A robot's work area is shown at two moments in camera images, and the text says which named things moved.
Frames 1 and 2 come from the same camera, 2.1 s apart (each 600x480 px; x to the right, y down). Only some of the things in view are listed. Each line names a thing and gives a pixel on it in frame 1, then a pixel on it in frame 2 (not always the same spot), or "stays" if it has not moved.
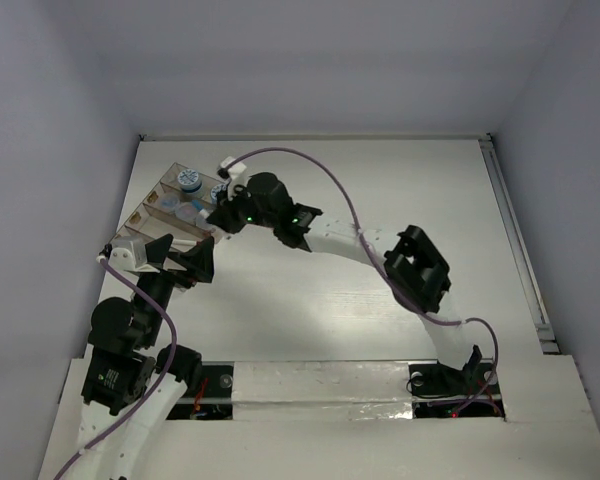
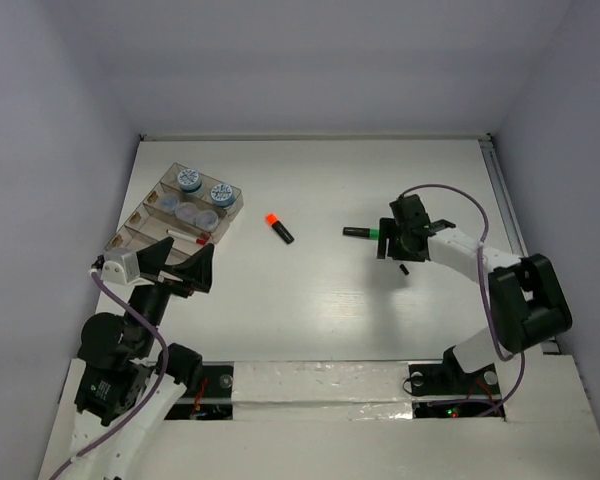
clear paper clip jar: x=186 y=211 stays
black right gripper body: x=243 y=209 → x=398 y=247
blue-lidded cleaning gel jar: x=189 y=181 stays
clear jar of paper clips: x=169 y=203 stays
